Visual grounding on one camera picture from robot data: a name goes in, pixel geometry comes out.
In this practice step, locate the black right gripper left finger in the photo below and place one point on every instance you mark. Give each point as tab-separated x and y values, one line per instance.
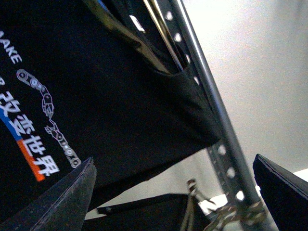
62	207

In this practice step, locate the olive green clothes hanger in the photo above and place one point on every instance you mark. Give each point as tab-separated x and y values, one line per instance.
141	24

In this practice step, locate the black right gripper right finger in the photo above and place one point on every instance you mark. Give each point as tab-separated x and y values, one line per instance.
284	193

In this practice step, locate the black printed t-shirt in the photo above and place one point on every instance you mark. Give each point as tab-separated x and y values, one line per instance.
70	90

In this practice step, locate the perforated metal rack post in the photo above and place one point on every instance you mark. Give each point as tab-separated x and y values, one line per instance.
243	202

